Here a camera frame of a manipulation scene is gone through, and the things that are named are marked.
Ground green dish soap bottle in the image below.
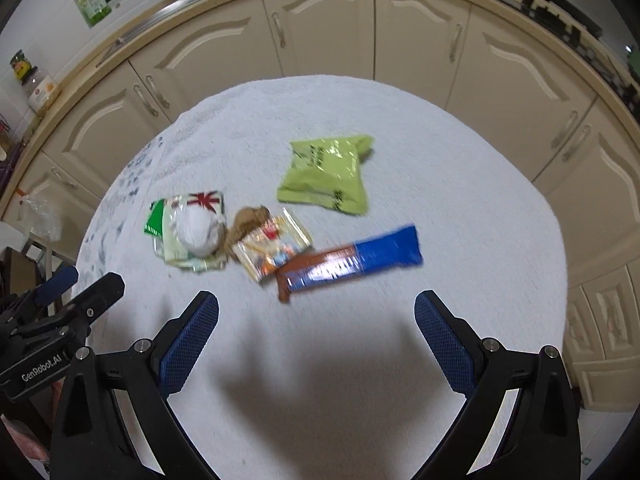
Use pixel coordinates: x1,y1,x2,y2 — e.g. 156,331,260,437
77,0,112,28

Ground glass jar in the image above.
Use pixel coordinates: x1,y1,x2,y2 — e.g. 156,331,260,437
26,71,58,113

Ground white towel covered table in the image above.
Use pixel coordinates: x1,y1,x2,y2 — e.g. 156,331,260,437
75,74,568,480

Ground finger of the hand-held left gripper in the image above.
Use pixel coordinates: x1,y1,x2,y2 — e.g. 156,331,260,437
10,266,80,318
47,272,126,341

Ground yellow label bottle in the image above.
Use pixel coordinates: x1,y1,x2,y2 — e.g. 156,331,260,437
10,50,35,83

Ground small clear snack wrapper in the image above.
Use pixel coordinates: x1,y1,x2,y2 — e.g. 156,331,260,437
234,207,315,285

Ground small green wrapper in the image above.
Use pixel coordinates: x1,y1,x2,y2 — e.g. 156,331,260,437
144,199,168,237

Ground hanging clear plastic bag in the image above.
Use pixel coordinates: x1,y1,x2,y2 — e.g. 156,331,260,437
17,195,63,241

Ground brown food lump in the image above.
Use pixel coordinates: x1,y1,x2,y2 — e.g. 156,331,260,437
226,205,272,261

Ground black gas hob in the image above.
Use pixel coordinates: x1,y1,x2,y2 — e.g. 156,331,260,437
487,0,640,101

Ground blue and brown wrapper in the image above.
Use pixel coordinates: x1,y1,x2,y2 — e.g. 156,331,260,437
276,225,424,304

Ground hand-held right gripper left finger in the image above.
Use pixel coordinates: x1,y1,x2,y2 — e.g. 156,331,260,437
50,290,221,480

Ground cream wrapper with red pattern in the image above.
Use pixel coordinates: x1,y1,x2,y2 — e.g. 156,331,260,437
159,190,228,272

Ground green snack packet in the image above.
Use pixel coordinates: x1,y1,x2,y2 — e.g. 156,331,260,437
277,134,376,217

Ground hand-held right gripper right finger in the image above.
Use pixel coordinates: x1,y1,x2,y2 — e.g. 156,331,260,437
414,290,583,480

